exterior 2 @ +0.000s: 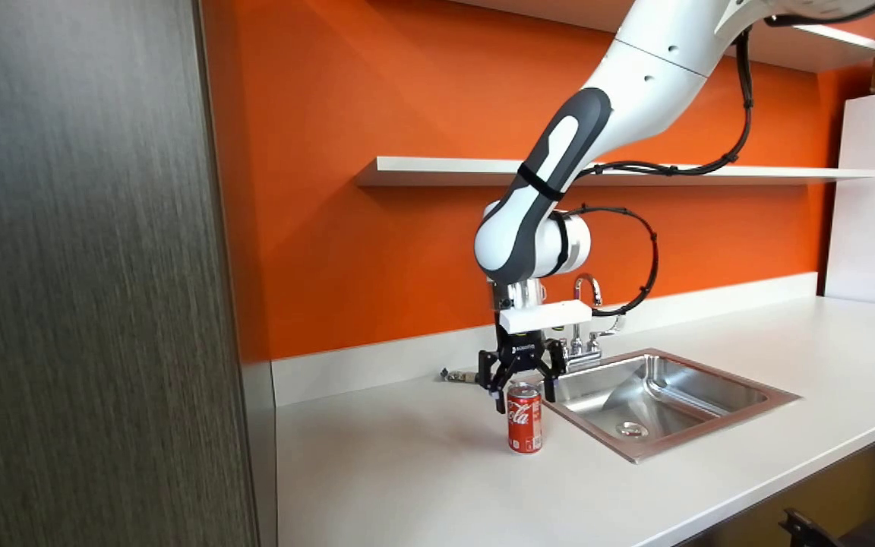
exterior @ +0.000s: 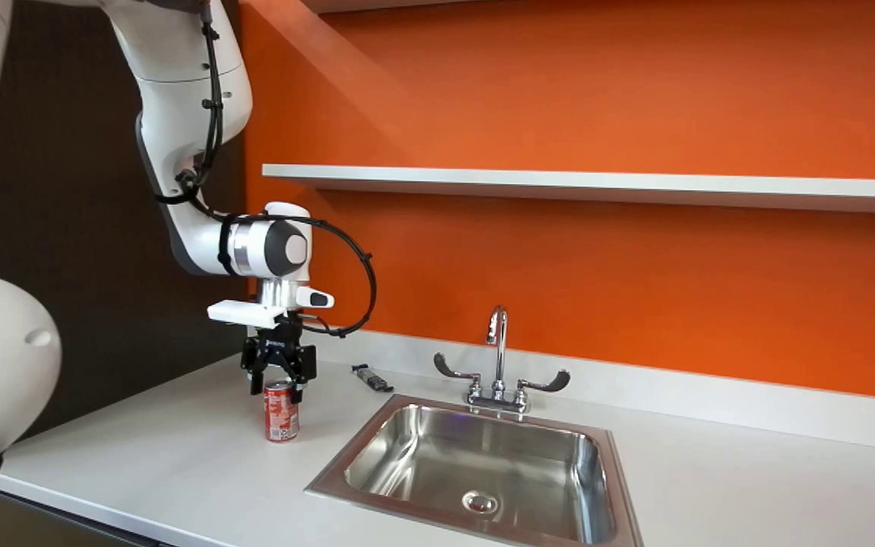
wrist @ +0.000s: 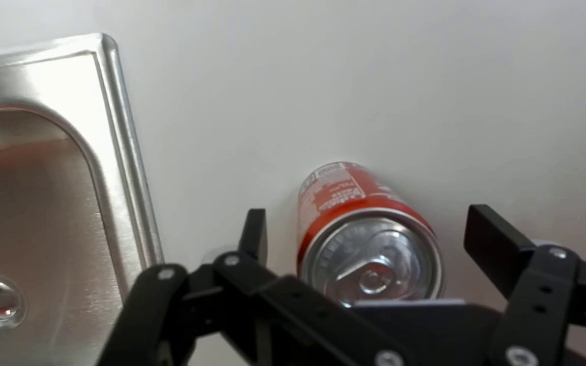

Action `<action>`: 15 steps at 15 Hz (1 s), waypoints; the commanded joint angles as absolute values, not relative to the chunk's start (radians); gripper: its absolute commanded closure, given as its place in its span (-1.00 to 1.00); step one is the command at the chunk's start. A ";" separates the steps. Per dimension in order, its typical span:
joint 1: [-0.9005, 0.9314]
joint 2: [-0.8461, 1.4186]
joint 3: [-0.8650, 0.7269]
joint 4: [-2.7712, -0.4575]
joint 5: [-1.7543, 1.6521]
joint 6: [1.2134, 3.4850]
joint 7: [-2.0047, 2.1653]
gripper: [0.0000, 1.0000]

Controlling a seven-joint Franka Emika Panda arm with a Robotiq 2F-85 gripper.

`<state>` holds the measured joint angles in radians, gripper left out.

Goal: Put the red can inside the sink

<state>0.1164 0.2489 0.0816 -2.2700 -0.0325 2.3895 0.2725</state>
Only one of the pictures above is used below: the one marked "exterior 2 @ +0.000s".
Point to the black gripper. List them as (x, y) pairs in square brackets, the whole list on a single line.
[(525, 354)]

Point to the red soda can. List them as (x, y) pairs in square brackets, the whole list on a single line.
[(525, 419)]

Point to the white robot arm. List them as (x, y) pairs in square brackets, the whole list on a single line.
[(560, 152)]

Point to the stainless steel sink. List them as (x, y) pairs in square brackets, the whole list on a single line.
[(661, 399)]

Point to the black marker pen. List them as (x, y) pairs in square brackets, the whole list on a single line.
[(456, 377)]

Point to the chrome faucet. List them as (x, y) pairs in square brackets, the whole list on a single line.
[(592, 343)]

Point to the black chair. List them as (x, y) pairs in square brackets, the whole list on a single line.
[(813, 533)]

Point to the dark wood cabinet panel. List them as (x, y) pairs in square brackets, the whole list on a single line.
[(93, 282)]

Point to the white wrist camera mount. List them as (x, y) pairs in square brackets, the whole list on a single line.
[(540, 316)]

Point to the thin white wall shelf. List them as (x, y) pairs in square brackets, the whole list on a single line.
[(426, 171)]

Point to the thick white wall shelf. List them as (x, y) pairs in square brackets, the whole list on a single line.
[(835, 43)]

